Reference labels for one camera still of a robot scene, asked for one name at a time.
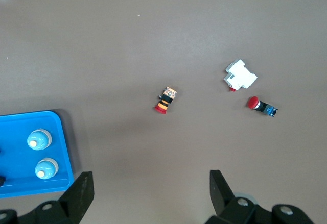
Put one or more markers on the orange black striped button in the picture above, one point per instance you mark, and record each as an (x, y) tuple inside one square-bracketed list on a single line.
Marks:
[(166, 101)]

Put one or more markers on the white circuit breaker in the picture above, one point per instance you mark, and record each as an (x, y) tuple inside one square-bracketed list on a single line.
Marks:
[(240, 77)]

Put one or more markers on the red mushroom push button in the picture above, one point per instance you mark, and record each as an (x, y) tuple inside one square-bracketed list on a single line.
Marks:
[(254, 102)]

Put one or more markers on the blue bell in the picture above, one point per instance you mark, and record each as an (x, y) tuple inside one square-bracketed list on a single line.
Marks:
[(46, 168), (39, 139)]

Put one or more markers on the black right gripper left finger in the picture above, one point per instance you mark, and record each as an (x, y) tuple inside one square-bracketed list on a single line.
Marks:
[(74, 201)]

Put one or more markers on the blue plastic tray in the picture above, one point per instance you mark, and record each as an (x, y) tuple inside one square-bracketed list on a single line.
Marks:
[(15, 132)]

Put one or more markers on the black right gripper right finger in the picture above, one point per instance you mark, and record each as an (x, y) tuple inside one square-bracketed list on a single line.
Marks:
[(222, 201)]

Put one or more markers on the brown table mat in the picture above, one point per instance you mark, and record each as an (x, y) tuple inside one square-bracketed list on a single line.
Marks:
[(153, 43)]

